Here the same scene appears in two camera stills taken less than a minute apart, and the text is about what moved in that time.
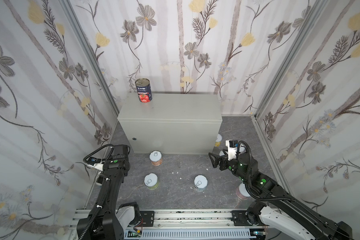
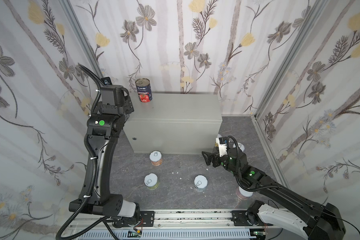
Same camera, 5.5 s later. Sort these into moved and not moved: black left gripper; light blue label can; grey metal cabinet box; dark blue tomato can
Moved: black left gripper
Not moved: grey metal cabinet box; light blue label can; dark blue tomato can
